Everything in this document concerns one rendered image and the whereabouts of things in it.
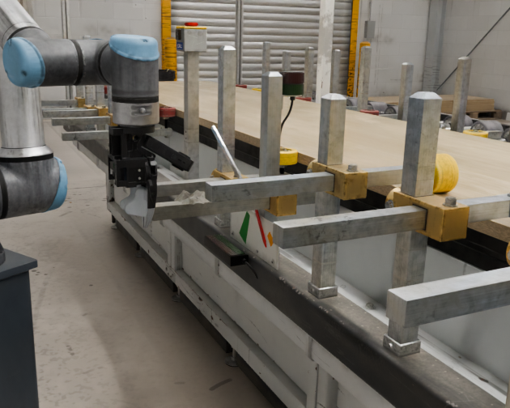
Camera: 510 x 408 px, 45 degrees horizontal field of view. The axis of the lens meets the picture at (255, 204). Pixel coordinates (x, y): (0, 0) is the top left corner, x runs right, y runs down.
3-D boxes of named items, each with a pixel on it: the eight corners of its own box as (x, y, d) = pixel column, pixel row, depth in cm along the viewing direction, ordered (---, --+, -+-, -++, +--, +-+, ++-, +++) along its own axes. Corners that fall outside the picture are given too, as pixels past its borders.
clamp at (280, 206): (276, 217, 136) (277, 194, 135) (249, 201, 148) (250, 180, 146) (299, 214, 138) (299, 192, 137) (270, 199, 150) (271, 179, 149)
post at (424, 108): (397, 384, 104) (424, 93, 91) (384, 374, 107) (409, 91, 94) (413, 380, 105) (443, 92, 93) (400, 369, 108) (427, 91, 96)
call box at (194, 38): (184, 54, 176) (184, 26, 174) (176, 53, 182) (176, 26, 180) (206, 54, 179) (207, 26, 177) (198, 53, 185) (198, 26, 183)
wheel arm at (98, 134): (63, 143, 237) (62, 132, 236) (61, 142, 240) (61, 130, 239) (172, 138, 256) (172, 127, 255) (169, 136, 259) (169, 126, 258)
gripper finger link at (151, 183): (142, 205, 127) (141, 163, 125) (150, 204, 128) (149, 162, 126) (148, 210, 123) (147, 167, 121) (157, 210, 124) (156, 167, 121)
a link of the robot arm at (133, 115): (150, 98, 127) (166, 103, 119) (151, 122, 128) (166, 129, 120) (107, 99, 123) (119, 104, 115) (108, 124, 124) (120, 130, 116)
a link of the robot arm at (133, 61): (141, 34, 125) (168, 36, 117) (142, 97, 128) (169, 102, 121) (98, 33, 119) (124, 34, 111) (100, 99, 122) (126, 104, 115)
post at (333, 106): (317, 333, 126) (331, 95, 113) (308, 326, 129) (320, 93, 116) (332, 331, 128) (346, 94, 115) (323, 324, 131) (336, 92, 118)
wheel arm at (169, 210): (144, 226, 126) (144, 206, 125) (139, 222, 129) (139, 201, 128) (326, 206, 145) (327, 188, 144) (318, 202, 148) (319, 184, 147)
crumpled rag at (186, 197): (180, 206, 127) (180, 195, 126) (170, 198, 133) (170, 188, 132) (221, 202, 131) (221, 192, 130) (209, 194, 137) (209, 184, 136)
